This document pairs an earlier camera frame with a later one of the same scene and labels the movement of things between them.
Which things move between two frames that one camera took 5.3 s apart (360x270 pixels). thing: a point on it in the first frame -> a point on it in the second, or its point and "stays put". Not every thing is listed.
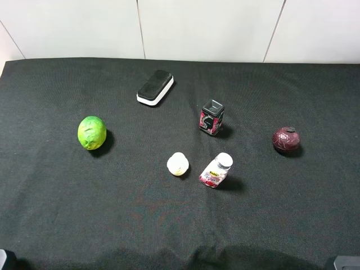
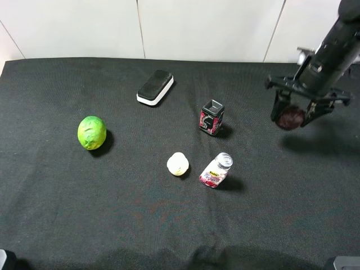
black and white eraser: [154, 88] stays put
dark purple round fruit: [286, 138] -> [289, 117]
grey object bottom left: [3, 257] stays put
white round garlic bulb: [178, 163] stays put
